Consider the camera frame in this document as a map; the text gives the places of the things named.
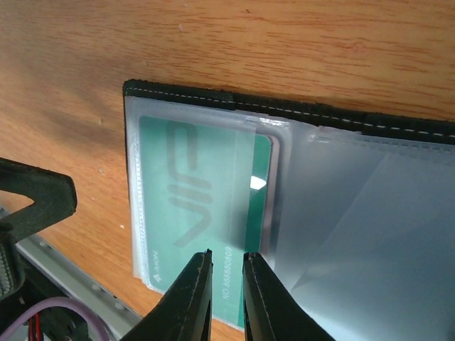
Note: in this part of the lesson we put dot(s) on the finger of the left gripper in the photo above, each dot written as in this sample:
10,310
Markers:
53,198

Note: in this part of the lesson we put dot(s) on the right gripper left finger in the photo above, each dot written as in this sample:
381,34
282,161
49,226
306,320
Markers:
185,310

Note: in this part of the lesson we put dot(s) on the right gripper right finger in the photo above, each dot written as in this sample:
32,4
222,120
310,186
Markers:
270,311

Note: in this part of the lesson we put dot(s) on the black card holder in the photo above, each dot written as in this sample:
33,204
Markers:
359,219

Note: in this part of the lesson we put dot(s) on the aluminium rail frame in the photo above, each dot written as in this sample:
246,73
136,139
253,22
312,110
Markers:
118,317

